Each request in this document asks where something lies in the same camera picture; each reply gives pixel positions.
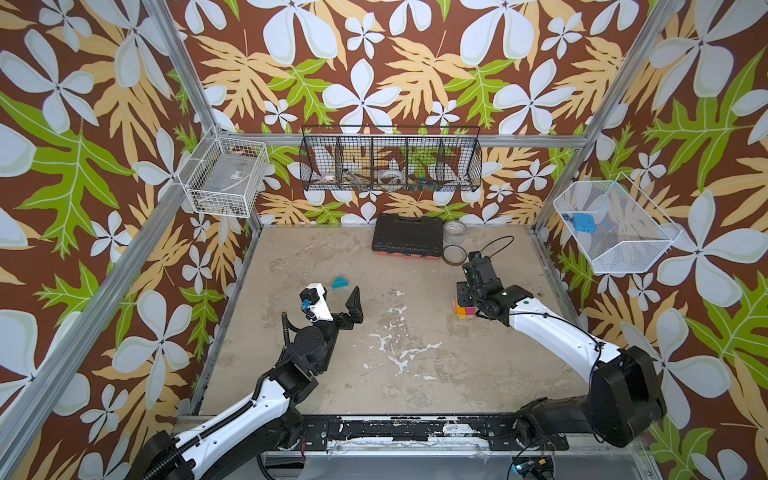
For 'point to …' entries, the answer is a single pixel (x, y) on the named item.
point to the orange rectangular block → (461, 311)
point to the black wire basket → (390, 158)
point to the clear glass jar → (454, 232)
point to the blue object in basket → (584, 222)
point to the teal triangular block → (339, 283)
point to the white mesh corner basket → (619, 229)
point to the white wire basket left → (224, 175)
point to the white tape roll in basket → (392, 176)
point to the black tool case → (408, 237)
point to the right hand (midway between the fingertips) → (465, 287)
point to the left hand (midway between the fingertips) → (339, 286)
